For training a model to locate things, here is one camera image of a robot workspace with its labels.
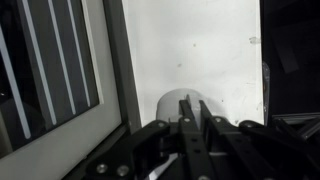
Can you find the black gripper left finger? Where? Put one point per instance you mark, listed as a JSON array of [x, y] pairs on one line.
[[150, 153]]

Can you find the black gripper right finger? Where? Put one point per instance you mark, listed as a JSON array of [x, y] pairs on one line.
[[260, 153]]

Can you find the white plastic cup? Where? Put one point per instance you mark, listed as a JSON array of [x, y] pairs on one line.
[[168, 105]]

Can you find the white vented oven door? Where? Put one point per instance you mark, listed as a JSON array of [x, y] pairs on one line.
[[66, 133]]

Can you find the white toy kitchen unit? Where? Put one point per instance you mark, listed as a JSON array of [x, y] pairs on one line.
[[113, 66]]

